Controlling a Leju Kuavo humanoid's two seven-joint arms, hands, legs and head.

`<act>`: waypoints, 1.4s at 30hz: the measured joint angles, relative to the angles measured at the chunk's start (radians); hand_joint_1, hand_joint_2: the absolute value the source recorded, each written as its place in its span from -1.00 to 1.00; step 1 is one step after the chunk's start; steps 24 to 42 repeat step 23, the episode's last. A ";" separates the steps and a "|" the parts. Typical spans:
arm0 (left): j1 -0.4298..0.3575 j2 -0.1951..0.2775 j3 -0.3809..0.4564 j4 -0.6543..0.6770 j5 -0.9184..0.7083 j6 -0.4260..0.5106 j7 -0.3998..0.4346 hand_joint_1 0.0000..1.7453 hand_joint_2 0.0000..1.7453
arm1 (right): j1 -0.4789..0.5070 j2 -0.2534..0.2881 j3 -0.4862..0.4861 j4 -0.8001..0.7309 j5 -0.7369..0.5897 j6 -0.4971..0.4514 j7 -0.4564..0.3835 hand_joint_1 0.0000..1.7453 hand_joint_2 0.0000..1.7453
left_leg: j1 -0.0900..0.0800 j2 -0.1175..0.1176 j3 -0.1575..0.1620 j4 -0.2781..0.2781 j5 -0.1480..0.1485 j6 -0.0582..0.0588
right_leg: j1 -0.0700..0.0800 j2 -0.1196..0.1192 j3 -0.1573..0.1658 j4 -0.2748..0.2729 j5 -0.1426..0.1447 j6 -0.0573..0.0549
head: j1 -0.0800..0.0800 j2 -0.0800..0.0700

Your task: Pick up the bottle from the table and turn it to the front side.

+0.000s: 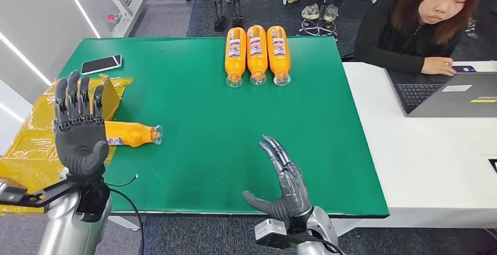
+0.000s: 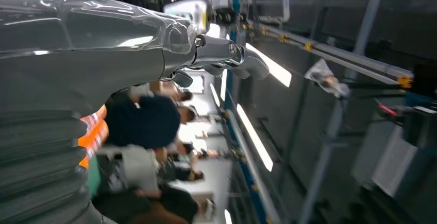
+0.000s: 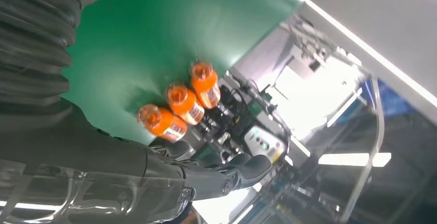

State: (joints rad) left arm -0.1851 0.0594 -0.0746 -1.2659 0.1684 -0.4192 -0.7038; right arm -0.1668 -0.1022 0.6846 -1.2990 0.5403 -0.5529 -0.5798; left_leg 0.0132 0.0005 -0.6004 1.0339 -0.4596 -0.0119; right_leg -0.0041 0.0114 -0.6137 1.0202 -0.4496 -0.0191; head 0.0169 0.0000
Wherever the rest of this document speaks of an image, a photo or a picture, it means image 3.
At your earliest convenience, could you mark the orange juice bottle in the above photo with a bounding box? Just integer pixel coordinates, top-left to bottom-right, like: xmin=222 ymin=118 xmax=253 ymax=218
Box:
xmin=137 ymin=104 xmax=188 ymax=143
xmin=190 ymin=61 xmax=221 ymax=110
xmin=166 ymin=84 xmax=206 ymax=126

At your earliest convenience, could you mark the green table mat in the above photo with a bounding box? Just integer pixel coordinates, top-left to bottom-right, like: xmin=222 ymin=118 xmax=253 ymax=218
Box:
xmin=61 ymin=0 xmax=303 ymax=146

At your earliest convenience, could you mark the grey control box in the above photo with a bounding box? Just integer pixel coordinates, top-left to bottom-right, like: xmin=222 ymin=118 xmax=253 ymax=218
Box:
xmin=244 ymin=126 xmax=288 ymax=163

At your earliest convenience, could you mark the white metal stand frame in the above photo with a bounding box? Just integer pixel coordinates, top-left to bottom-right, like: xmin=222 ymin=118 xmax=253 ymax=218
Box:
xmin=273 ymin=14 xmax=363 ymax=90

